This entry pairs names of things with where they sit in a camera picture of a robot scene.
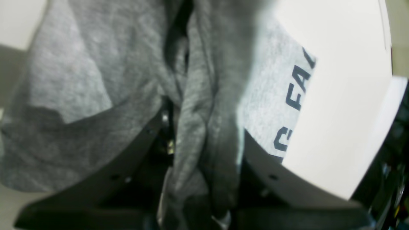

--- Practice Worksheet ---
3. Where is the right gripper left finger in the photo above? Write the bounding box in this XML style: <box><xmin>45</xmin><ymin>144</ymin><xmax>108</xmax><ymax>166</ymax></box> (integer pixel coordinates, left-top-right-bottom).
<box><xmin>14</xmin><ymin>106</ymin><xmax>173</xmax><ymax>230</ymax></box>

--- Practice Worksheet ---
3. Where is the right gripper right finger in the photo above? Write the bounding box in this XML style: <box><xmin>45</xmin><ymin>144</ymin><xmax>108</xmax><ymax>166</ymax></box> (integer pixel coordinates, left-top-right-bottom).
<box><xmin>230</xmin><ymin>131</ymin><xmax>376</xmax><ymax>230</ymax></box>

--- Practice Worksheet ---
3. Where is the grey T-shirt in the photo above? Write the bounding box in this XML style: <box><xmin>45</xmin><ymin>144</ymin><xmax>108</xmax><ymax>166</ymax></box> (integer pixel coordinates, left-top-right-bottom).
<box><xmin>1</xmin><ymin>0</ymin><xmax>316</xmax><ymax>230</ymax></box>

